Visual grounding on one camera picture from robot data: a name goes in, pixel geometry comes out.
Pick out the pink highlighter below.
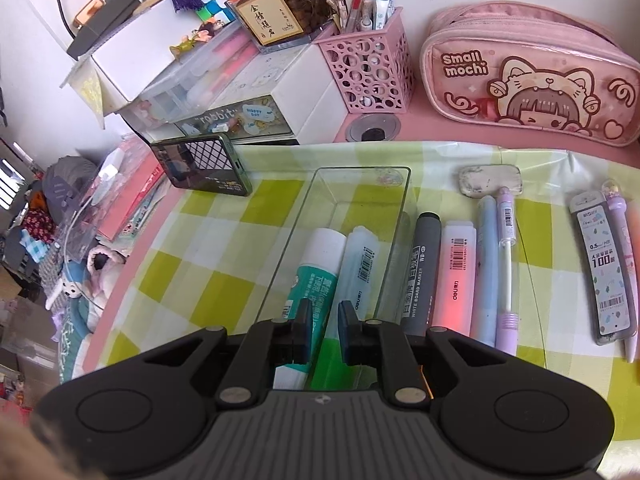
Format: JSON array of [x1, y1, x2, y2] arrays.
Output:
[[431, 220, 476, 338]]

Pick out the purple pen with ornament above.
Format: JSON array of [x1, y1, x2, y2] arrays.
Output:
[[602, 180, 640, 363]]

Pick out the dirty white eraser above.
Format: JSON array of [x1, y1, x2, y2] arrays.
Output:
[[457, 164, 523, 198]]

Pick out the white charger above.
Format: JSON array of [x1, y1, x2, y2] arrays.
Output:
[[97, 145, 126, 181]]

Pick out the green checked tablecloth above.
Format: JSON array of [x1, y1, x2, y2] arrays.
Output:
[[95, 142, 640, 476]]

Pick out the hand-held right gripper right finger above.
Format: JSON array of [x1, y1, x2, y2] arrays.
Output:
[[337, 300, 502, 408]]

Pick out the purple mechanical pencil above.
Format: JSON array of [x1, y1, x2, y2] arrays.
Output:
[[494, 186, 521, 358]]

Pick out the pink perforated pen holder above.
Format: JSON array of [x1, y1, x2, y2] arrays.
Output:
[[312, 7, 417, 116]]

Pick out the clear box with calligraphy card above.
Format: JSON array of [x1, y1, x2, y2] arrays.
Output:
[[225, 0, 333, 56]]

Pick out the pale blue pen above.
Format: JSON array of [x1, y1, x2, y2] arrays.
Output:
[[469, 195, 503, 348]]

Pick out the white storage box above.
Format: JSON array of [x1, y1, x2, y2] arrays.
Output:
[[92, 0, 201, 103]]

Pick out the grey cloth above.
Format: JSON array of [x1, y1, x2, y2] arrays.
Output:
[[42, 157, 101, 221]]

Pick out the dark grey flat device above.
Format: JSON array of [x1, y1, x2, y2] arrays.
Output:
[[67, 0, 166, 61]]

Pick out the yellow paper sheet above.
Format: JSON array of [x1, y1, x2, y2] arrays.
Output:
[[62, 55, 126, 116]]

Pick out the clear plastic tray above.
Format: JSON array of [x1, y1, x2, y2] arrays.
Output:
[[256, 166, 421, 391]]

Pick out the grey desk grommet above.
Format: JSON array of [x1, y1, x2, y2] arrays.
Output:
[[347, 115, 402, 142]]

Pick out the pink cartoon pencil case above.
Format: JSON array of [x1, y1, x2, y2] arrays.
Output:
[[419, 2, 640, 148]]

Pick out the pale translucent highlighter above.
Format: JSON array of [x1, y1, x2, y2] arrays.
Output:
[[336, 225, 387, 331]]

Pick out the barred window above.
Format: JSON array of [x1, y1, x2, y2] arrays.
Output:
[[0, 157, 23, 213]]

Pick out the white drawer organizer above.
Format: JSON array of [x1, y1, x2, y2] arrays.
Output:
[[170, 40, 351, 146]]

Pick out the stack of pink books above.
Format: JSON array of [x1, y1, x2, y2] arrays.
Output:
[[97, 150, 171, 241]]

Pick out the grey whiteboard marker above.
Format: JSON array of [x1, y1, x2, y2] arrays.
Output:
[[400, 211, 443, 336]]

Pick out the small orange box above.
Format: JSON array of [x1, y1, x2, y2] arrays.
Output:
[[72, 0, 104, 29]]

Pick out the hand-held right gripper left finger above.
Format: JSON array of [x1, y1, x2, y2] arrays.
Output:
[[142, 299, 316, 408]]

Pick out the small cartoon figurine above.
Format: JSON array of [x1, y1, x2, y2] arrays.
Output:
[[170, 20, 226, 58]]

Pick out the dark green smartphone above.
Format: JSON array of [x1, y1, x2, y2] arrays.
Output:
[[150, 132, 252, 197]]

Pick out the grey pencil lead box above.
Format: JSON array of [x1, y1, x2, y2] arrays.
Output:
[[570, 191, 638, 346]]

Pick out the white and green glue stick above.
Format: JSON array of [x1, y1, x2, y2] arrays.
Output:
[[272, 227, 348, 391]]

